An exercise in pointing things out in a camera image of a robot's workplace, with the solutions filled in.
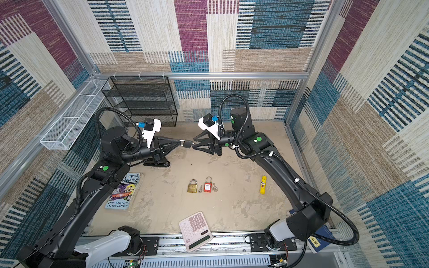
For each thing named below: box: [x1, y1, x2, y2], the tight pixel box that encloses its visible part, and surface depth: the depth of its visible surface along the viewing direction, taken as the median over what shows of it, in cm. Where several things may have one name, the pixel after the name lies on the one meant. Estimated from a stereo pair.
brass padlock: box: [187, 178, 198, 193], surface depth 92 cm
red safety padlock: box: [203, 175, 213, 193], surface depth 91 cm
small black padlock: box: [179, 139, 193, 149], surface depth 62 cm
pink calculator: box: [178, 211, 213, 253], surface depth 77 cm
